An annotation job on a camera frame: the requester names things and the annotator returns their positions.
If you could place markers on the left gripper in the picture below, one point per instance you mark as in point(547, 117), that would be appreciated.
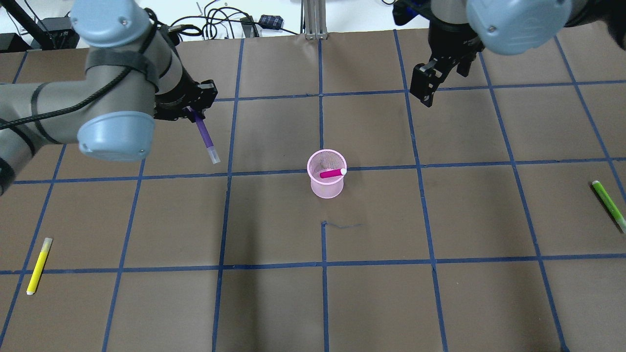
point(179, 99)

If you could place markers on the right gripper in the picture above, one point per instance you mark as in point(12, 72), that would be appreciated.
point(450, 53)

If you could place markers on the purple pen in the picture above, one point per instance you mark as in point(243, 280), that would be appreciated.
point(205, 135)

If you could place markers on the pink pen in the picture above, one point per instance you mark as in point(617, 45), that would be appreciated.
point(332, 173)

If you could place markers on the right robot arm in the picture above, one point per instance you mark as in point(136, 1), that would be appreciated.
point(460, 29)

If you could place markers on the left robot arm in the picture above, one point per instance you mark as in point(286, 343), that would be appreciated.
point(133, 76)

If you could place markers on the pink mesh cup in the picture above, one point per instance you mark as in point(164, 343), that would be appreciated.
point(327, 169)

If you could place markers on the yellow pen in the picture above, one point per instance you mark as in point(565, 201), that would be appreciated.
point(39, 267)

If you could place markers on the green pen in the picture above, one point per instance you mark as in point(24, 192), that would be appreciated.
point(610, 205)

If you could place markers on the aluminium frame post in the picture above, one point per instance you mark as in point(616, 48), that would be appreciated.
point(314, 25)

